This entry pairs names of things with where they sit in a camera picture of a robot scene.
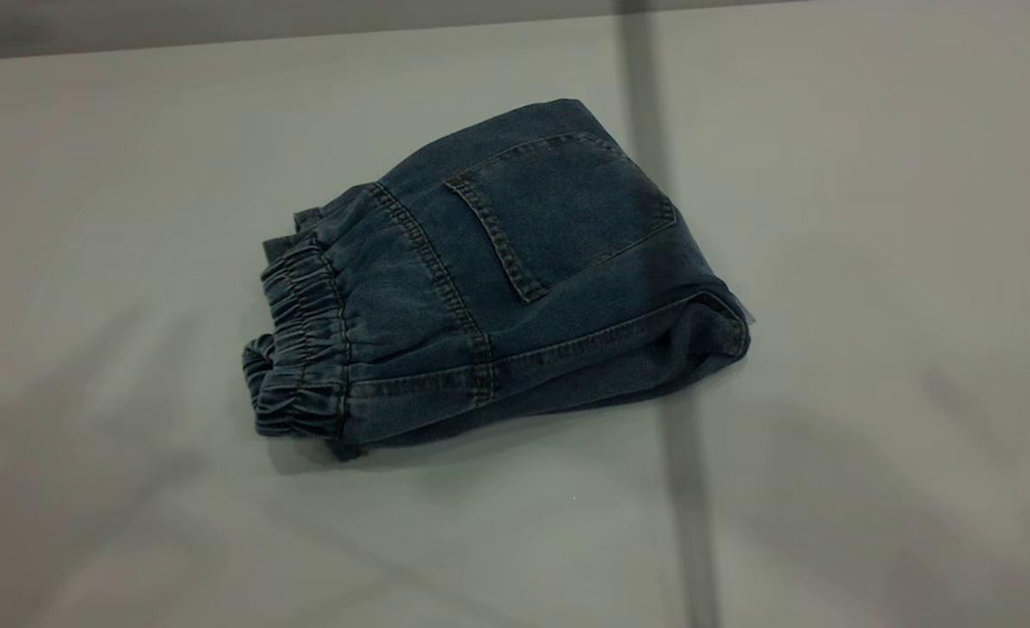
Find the blue denim pants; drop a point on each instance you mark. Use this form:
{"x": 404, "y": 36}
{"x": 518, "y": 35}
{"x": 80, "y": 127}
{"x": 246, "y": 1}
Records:
{"x": 497, "y": 288}

